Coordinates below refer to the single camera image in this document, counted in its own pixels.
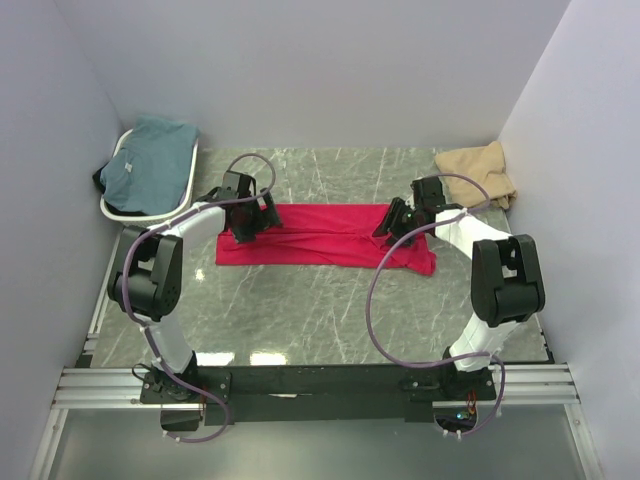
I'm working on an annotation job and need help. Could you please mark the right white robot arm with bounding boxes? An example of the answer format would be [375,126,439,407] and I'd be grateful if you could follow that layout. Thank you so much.
[372,174,546,373]

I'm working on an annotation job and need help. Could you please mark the teal blue t shirt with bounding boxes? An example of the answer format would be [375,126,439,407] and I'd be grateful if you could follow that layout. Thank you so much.
[101,115,199,216]

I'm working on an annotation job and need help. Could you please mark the beige folded t shirt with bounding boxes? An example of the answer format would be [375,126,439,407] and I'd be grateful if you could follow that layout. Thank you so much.
[435,141,517,210]

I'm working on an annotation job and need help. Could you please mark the black garment in basket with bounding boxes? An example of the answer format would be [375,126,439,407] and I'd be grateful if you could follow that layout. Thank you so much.
[92,166,145,217]

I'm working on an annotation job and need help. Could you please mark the red t shirt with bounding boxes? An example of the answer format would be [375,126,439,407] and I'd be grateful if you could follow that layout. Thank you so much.
[214,202,437,276]

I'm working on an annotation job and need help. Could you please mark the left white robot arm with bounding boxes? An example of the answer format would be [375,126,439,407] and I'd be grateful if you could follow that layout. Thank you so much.
[107,170,282,375]

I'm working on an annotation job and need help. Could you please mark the white laundry basket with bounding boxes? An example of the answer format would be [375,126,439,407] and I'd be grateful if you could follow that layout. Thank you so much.
[99,140,199,227]

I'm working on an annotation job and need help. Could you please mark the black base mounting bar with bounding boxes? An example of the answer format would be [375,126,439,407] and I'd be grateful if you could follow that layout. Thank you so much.
[140,364,497,426]

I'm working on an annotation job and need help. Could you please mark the aluminium frame rail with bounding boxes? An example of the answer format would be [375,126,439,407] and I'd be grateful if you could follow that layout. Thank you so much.
[52,363,580,410]

